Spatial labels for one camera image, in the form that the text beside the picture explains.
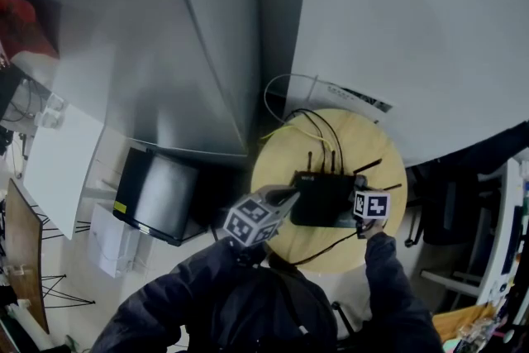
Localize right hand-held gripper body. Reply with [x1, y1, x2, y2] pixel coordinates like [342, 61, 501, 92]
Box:
[353, 175, 392, 239]

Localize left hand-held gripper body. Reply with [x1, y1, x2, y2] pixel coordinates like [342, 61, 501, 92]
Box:
[222, 188, 290, 249]

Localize black router with antennas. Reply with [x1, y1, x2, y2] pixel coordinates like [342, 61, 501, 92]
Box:
[288, 150, 403, 228]

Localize person's right forearm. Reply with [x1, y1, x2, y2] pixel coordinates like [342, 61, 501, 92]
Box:
[363, 221, 446, 353]

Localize person's left forearm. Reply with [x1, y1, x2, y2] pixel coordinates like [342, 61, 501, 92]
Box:
[90, 237, 265, 353]

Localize round light wooden table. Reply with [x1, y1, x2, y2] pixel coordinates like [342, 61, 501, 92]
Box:
[250, 107, 408, 274]

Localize black office chair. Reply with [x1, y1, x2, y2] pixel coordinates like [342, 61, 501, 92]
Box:
[404, 120, 529, 249]

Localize person's dark jacket torso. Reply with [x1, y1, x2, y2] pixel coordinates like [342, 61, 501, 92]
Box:
[181, 251, 373, 353]

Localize flat black box yellow label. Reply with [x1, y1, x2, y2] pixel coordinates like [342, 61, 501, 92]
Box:
[112, 146, 202, 247]

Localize white printed flat carton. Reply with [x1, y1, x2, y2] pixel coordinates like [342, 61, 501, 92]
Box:
[284, 74, 393, 125]

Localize white desk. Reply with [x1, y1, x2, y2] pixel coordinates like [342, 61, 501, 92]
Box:
[421, 159, 529, 327]

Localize white box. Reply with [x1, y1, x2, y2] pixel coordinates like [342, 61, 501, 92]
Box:
[88, 202, 140, 278]

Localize light wooden desk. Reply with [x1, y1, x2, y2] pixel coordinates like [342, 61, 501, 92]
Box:
[431, 301, 497, 344]

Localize silver refrigerator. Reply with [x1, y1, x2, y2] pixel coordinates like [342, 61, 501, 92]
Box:
[0, 0, 311, 160]

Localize long white table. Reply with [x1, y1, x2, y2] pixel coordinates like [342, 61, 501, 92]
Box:
[23, 103, 107, 241]

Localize white power strip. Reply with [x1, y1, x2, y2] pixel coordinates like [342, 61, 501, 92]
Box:
[35, 93, 67, 129]

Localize brown wooden desk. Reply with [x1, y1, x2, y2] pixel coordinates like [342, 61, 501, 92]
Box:
[3, 177, 96, 335]

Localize red paper decoration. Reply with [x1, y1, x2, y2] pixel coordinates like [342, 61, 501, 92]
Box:
[0, 0, 61, 63]

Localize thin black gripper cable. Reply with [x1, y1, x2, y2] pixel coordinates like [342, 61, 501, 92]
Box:
[288, 229, 360, 265]

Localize black router cable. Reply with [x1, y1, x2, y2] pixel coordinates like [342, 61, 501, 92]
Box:
[284, 107, 344, 174]

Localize white cable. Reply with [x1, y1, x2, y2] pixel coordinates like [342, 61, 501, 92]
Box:
[263, 73, 319, 123]

